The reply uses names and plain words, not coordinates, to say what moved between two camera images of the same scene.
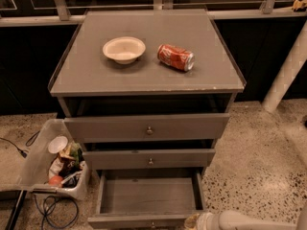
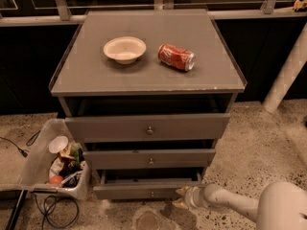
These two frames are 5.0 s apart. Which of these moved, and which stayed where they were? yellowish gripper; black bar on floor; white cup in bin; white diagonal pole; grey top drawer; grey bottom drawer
Moved: grey bottom drawer; yellowish gripper
Stayed: white cup in bin; grey top drawer; white diagonal pole; black bar on floor
